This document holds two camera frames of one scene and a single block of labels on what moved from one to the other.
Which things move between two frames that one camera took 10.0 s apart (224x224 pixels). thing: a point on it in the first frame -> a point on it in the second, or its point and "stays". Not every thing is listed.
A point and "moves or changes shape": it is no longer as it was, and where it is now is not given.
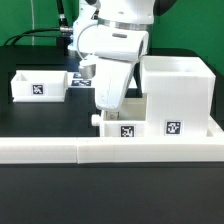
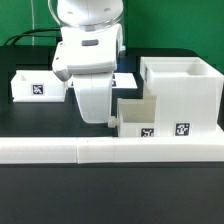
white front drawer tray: (130, 121) moves or changes shape
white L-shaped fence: (112, 150) stays
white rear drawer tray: (39, 86) stays
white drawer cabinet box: (180, 94) moves or changes shape
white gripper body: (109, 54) -> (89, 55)
